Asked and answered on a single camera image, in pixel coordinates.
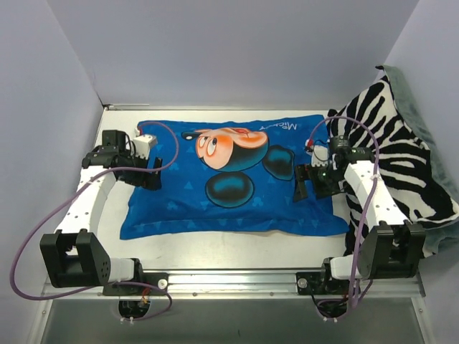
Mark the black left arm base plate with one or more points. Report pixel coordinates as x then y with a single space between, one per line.
151 284

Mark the aluminium front rail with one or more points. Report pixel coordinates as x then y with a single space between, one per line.
224 283

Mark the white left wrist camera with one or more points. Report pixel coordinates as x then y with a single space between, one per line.
143 145

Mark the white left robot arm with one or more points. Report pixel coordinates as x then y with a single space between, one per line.
73 255

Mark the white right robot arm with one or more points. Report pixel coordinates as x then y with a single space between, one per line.
393 247

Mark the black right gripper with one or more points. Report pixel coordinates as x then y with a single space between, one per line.
310 181

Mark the yellow pillowcase with blue lining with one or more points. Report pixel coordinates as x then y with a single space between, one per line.
231 177

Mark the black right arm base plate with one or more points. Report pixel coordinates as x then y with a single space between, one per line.
314 283

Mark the zebra striped blanket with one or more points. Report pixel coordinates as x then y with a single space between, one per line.
367 123

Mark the grey green towel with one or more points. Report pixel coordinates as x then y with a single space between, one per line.
415 174

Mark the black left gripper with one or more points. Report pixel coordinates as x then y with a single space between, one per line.
147 175

